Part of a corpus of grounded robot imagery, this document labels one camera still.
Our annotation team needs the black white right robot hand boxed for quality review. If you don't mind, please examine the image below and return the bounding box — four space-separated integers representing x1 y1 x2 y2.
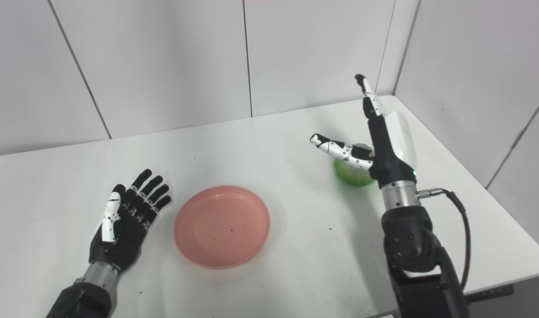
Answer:
310 74 418 189

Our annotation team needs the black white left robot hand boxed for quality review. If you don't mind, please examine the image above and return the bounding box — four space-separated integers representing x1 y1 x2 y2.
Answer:
88 168 172 275

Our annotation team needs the green white cabbage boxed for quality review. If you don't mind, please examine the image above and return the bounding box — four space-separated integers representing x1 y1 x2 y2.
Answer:
333 143 376 187

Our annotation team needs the pink round plate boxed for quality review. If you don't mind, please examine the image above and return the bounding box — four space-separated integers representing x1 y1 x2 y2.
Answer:
173 185 271 269

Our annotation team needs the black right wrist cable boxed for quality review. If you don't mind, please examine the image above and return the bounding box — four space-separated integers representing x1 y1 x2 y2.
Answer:
418 188 472 292

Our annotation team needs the black under-table bracket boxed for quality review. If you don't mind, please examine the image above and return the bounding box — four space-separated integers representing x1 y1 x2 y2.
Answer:
465 285 514 304

